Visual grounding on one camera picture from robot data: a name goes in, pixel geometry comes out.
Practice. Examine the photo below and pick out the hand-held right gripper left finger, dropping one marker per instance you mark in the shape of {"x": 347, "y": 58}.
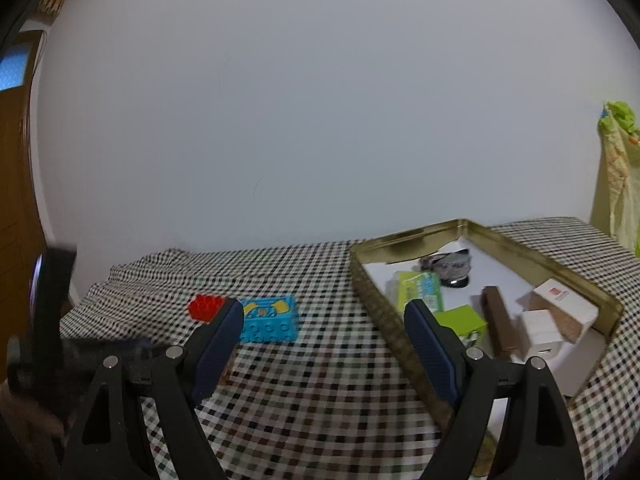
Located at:
{"x": 215, "y": 350}

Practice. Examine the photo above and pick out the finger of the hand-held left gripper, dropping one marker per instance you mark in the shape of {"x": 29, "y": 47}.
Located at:
{"x": 95, "y": 349}

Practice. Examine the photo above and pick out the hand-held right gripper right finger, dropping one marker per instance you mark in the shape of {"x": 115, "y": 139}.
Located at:
{"x": 430, "y": 355}

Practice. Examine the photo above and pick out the green block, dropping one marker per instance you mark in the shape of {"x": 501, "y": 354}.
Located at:
{"x": 460, "y": 320}

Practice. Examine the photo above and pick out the gold tin box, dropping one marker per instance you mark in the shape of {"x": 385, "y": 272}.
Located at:
{"x": 385, "y": 320}

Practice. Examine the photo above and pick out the clear case with green label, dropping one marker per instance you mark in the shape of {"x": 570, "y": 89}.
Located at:
{"x": 415, "y": 290}

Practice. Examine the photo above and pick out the brown wooden block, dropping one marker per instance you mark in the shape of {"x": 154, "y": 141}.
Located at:
{"x": 500, "y": 320}

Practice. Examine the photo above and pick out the white charger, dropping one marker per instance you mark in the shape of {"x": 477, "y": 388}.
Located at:
{"x": 540, "y": 332}

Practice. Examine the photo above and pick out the white card box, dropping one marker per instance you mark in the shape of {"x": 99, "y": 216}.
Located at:
{"x": 560, "y": 297}

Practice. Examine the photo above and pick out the person's left forearm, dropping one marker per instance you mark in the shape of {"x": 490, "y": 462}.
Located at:
{"x": 25, "y": 430}

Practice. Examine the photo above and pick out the copper playing card box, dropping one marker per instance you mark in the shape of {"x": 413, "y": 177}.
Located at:
{"x": 227, "y": 372}

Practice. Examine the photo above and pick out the red building block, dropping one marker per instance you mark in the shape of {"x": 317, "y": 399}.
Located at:
{"x": 205, "y": 306}

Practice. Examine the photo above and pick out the blue building block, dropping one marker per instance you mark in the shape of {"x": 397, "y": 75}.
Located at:
{"x": 270, "y": 327}

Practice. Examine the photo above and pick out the checkered tablecloth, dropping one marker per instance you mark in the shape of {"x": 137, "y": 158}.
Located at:
{"x": 325, "y": 385}

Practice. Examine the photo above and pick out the white paper lining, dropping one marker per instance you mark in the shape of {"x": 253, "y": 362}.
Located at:
{"x": 500, "y": 270}

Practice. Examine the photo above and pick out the wooden door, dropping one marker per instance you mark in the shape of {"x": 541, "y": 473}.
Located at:
{"x": 15, "y": 185}

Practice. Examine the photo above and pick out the green and yellow cloth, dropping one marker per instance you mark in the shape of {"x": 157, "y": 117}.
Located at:
{"x": 617, "y": 170}

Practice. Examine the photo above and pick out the yellow wall ornament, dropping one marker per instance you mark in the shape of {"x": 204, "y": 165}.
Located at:
{"x": 52, "y": 4}

